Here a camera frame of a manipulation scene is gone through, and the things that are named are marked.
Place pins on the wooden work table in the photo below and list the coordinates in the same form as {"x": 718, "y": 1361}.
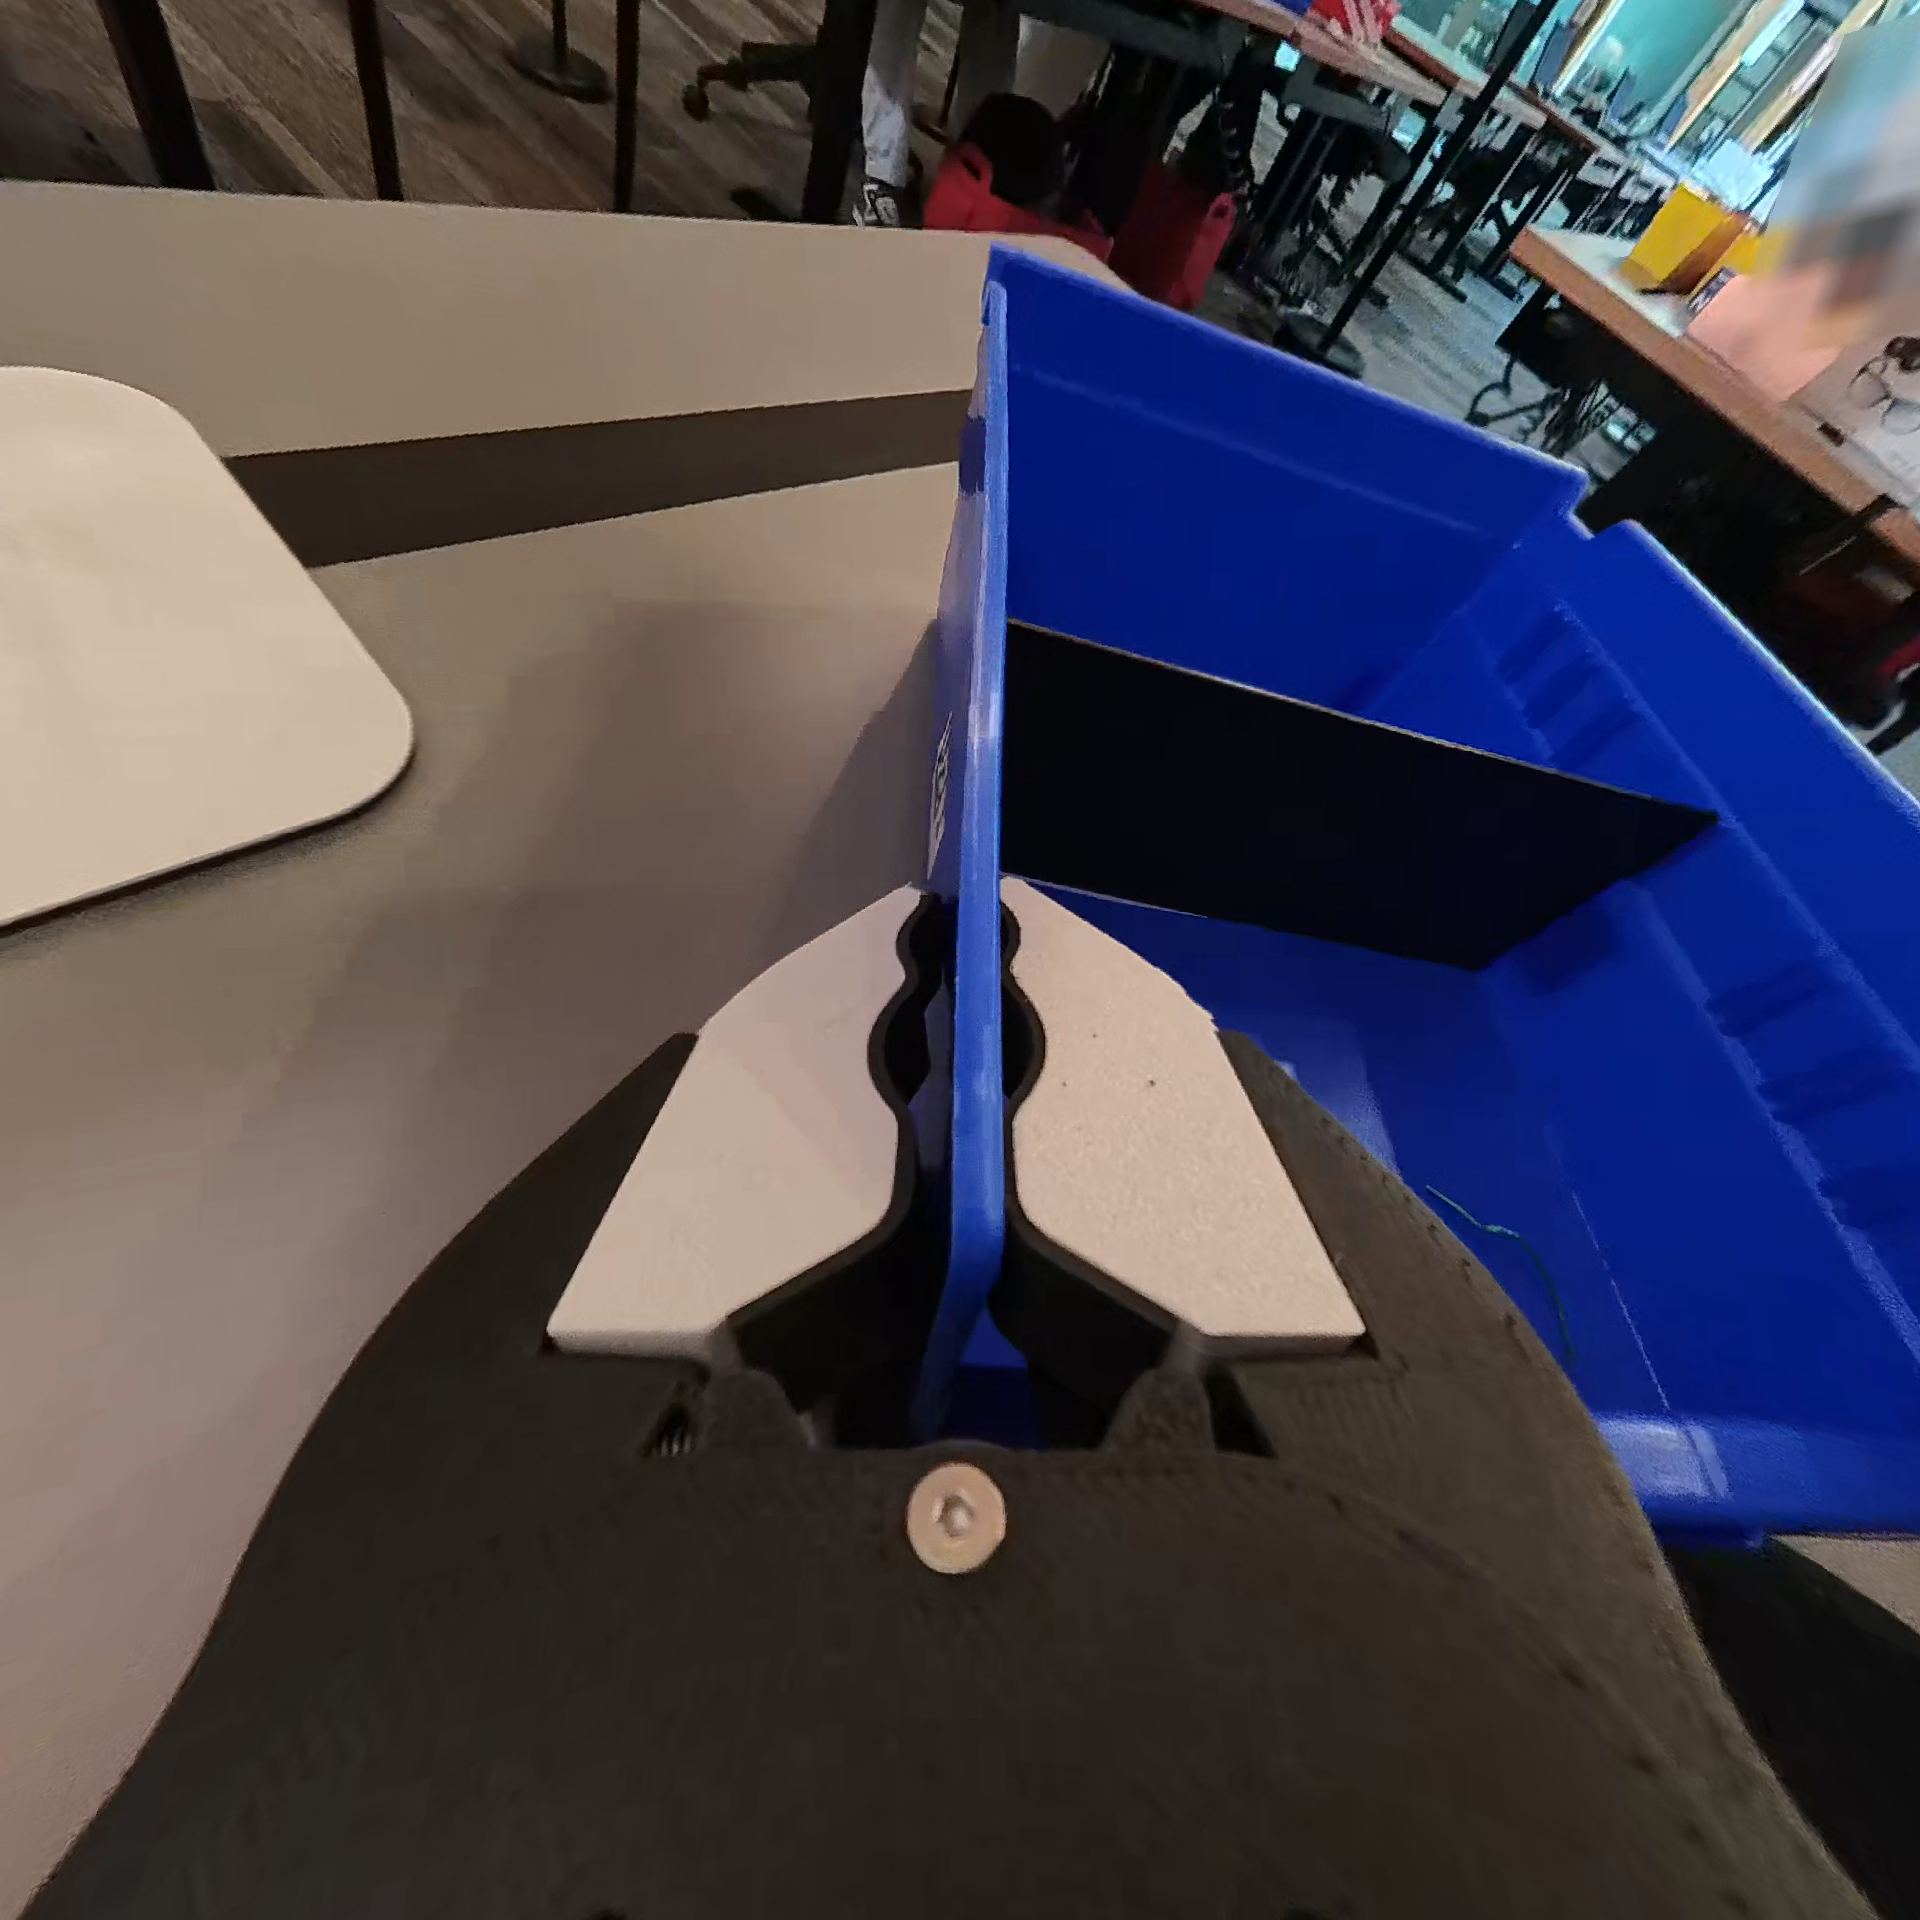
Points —
{"x": 1680, "y": 347}

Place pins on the red plastic bin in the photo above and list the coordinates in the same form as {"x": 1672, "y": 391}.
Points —
{"x": 1170, "y": 228}

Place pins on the black bin divider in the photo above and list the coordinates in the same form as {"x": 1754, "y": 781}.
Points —
{"x": 1293, "y": 797}

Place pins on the blue plastic bin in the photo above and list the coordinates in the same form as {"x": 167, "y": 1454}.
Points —
{"x": 1293, "y": 482}

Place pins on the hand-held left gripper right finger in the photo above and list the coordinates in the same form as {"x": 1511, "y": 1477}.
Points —
{"x": 1186, "y": 1201}

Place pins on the white stand base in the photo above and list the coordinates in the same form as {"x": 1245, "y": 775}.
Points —
{"x": 152, "y": 631}

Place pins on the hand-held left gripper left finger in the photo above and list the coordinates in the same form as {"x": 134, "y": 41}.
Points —
{"x": 721, "y": 1201}

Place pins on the yellow plastic bin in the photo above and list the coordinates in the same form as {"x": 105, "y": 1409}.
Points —
{"x": 1696, "y": 241}

